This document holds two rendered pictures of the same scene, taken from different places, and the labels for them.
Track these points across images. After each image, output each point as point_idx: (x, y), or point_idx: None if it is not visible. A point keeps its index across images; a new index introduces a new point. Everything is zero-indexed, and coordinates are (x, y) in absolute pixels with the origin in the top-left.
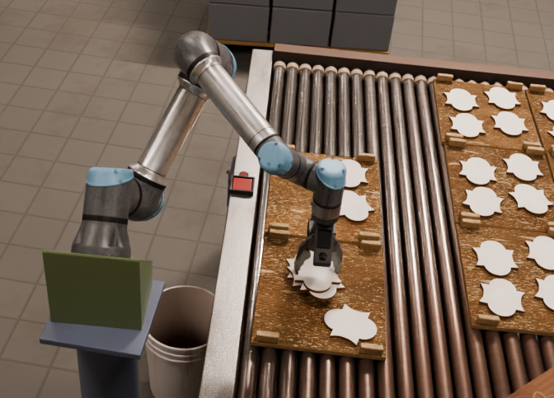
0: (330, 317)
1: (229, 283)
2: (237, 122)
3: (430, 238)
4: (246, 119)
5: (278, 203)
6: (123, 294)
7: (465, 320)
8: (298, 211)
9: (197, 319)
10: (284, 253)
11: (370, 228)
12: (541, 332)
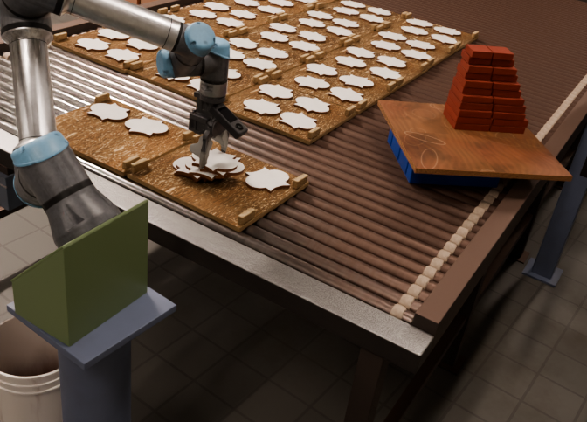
0: (253, 183)
1: (157, 215)
2: (144, 24)
3: None
4: (151, 17)
5: (98, 152)
6: (134, 255)
7: (297, 145)
8: (120, 148)
9: (18, 355)
10: (160, 174)
11: (178, 132)
12: (336, 125)
